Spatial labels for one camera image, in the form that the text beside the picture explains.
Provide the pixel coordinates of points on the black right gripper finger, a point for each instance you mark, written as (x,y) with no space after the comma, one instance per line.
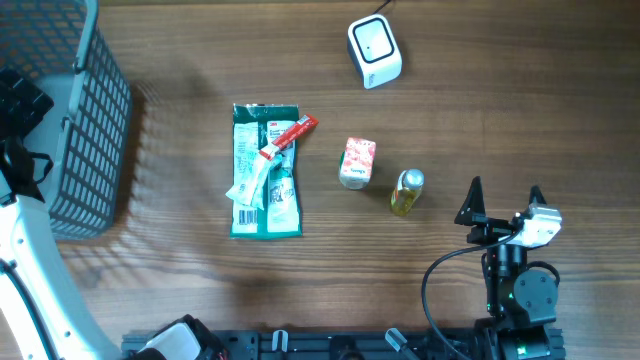
(473,212)
(536,196)

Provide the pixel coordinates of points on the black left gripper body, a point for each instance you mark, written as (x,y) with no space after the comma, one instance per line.
(17,115)

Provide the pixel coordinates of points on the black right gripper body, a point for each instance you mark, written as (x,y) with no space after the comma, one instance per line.
(489,233)

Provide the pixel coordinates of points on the yellow oil bottle silver cap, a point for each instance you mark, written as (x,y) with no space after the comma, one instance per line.
(408,189)

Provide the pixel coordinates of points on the red stick sachet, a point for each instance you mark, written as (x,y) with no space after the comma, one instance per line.
(299,128)

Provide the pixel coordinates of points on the green white gloves packet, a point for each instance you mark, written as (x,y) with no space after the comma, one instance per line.
(254,126)

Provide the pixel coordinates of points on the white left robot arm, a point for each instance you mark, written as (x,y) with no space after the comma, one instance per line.
(49,318)

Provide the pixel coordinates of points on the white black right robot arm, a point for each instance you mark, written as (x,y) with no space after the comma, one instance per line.
(521,294)

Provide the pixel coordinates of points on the white barcode scanner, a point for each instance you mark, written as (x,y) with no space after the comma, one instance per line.
(374,51)

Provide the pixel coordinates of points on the grey plastic mesh basket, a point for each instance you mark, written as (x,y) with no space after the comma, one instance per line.
(57,46)

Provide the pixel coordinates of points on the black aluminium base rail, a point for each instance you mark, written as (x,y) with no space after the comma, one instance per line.
(373,345)

